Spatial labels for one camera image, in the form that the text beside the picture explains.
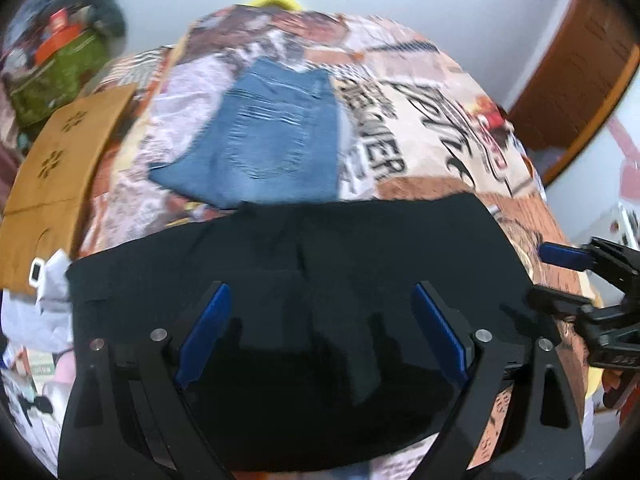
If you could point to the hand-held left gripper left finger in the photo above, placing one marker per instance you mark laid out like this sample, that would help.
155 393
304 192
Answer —
202 332

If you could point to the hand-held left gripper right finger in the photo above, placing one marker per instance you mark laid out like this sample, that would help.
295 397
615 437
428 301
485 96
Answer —
442 327

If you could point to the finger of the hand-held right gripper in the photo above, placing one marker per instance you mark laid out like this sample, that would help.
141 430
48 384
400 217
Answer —
562 255
555 302

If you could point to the black pants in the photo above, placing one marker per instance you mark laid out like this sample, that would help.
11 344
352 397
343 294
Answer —
300 260

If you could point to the white heart-print wardrobe door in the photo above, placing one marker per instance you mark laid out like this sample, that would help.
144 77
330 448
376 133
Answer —
615 170

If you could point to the brown wooden door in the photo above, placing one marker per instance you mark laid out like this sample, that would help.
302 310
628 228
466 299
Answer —
580 85

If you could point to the small white device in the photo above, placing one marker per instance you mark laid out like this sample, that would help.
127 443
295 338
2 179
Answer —
36 272

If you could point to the bed with printed cover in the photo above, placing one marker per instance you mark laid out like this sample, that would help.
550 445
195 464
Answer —
425 125

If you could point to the blue jeans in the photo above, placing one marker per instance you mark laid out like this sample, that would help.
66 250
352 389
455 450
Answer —
270 135

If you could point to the wooden lap desk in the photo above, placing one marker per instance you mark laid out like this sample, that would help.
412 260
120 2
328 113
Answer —
65 160

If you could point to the green leaf-print bag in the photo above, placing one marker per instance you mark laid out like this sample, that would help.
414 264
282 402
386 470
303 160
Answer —
55 80

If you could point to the orange box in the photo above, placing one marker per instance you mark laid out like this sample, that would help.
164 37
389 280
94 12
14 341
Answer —
57 40

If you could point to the grey long pillow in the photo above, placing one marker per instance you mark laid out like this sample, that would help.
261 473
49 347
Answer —
102 7

